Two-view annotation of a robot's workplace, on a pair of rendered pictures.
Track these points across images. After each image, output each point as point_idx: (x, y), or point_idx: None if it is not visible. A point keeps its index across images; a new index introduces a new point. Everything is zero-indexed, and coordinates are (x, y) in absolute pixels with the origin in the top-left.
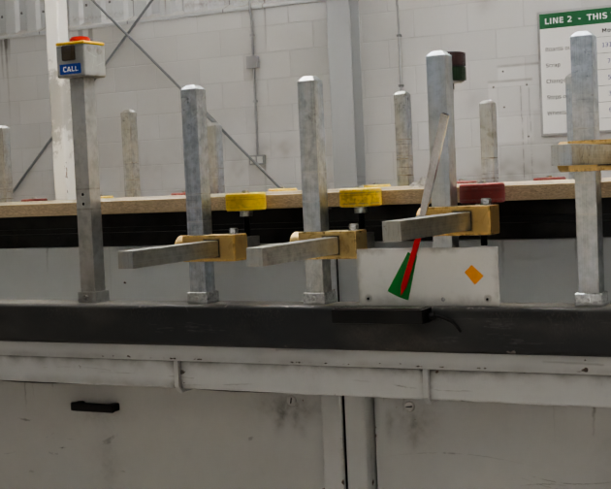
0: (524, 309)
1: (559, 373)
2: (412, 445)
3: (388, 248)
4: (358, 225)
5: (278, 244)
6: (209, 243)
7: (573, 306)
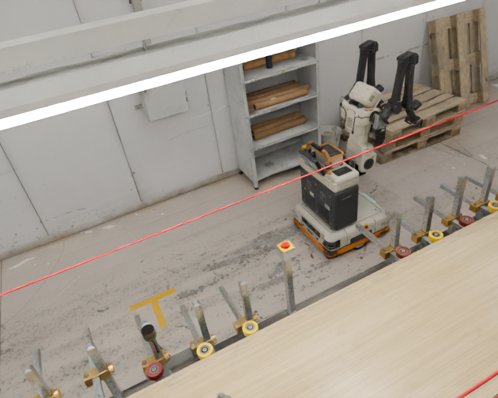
0: (137, 383)
1: None
2: None
3: (179, 351)
4: (191, 344)
5: (186, 314)
6: (235, 316)
7: (124, 393)
